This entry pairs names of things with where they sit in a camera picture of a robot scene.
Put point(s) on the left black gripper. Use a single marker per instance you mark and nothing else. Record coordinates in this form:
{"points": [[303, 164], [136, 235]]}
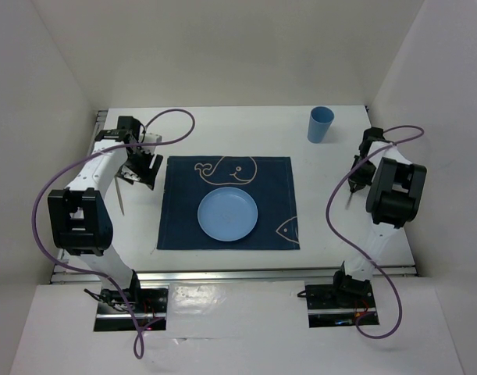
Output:
{"points": [[146, 175]]}

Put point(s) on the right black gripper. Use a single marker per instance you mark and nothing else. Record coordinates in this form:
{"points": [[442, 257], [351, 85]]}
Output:
{"points": [[361, 182]]}

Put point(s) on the silver metal spoon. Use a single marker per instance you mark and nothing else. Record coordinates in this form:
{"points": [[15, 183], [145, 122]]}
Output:
{"points": [[349, 200]]}

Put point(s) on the silver metal fork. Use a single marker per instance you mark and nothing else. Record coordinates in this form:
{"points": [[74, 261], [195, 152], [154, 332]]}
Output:
{"points": [[119, 195]]}

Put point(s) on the dark blue whale placemat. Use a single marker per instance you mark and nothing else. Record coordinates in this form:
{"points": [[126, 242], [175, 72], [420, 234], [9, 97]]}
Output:
{"points": [[268, 180]]}

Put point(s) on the light blue plastic plate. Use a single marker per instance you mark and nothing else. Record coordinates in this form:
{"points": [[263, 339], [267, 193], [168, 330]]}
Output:
{"points": [[227, 214]]}

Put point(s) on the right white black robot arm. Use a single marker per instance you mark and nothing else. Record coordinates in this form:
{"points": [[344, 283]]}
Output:
{"points": [[395, 192]]}

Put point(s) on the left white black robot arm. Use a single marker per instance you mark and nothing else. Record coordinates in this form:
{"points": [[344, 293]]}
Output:
{"points": [[79, 217]]}

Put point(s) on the light blue plastic cup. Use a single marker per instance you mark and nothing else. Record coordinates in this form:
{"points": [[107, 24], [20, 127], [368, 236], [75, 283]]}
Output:
{"points": [[320, 120]]}

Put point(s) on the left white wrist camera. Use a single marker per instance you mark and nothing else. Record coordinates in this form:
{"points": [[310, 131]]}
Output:
{"points": [[151, 139]]}

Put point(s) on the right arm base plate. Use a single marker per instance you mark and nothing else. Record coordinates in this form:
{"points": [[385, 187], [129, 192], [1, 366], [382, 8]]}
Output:
{"points": [[326, 308]]}

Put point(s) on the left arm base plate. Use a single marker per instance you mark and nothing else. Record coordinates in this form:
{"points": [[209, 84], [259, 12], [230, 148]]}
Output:
{"points": [[150, 310]]}

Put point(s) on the aluminium table frame rail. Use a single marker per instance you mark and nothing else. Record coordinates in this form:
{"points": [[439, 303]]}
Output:
{"points": [[327, 230]]}

